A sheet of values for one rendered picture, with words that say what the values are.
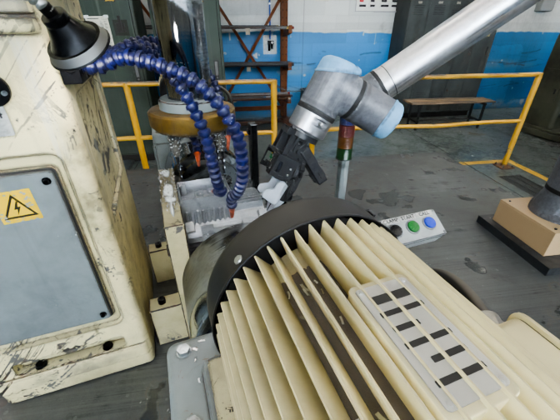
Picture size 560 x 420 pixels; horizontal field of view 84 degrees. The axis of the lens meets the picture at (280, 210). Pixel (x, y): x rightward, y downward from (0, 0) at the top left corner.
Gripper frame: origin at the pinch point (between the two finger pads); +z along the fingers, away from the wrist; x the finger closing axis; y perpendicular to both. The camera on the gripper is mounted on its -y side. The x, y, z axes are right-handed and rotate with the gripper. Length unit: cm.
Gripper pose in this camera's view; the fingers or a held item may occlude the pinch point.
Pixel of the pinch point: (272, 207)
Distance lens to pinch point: 78.5
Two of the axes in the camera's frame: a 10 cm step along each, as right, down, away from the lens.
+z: -4.7, 8.3, 3.0
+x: 3.5, 4.8, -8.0
